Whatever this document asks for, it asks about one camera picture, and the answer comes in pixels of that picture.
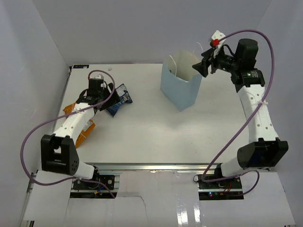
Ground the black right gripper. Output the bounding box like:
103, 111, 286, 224
192, 45, 240, 78

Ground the blue kettle chips bag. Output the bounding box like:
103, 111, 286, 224
106, 83, 133, 117

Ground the orange kettle chips bag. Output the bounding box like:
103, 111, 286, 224
63, 103, 95, 148

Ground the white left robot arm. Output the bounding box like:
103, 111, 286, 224
41, 74, 120, 189

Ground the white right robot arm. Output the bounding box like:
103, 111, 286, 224
192, 38, 289, 189

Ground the light blue paper bag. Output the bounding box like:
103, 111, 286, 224
160, 43, 203, 112

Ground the white cardboard front cover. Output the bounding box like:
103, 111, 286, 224
24, 172, 295, 227

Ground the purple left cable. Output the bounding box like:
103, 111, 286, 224
20, 70, 116, 199

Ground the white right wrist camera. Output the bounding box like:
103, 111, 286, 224
210, 30, 225, 58

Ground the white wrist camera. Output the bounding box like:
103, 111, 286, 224
210, 30, 225, 58
94, 74, 104, 80

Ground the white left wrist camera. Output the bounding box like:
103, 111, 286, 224
94, 74, 104, 80

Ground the aluminium table rail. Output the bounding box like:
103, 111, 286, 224
42, 162, 270, 173

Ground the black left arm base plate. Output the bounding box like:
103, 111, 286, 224
72, 175, 115, 190

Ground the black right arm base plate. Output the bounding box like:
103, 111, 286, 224
193, 174, 244, 201

